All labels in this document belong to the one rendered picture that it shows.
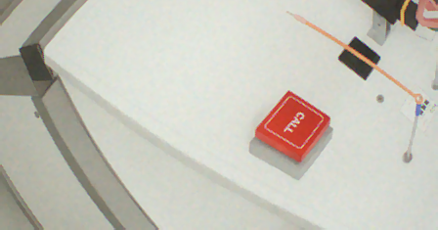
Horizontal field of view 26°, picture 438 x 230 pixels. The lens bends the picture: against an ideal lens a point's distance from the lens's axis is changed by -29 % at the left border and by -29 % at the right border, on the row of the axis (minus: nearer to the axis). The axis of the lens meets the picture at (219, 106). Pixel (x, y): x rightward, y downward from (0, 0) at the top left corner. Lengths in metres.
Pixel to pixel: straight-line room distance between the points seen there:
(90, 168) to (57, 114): 0.08
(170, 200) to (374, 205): 0.40
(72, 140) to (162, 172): 0.14
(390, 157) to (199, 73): 0.21
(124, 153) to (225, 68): 0.24
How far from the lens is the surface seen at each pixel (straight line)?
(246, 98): 1.09
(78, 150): 1.27
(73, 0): 1.19
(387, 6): 1.09
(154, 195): 1.34
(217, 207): 1.40
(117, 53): 1.13
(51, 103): 1.24
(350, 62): 1.11
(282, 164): 1.04
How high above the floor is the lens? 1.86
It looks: 50 degrees down
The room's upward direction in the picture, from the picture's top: 93 degrees clockwise
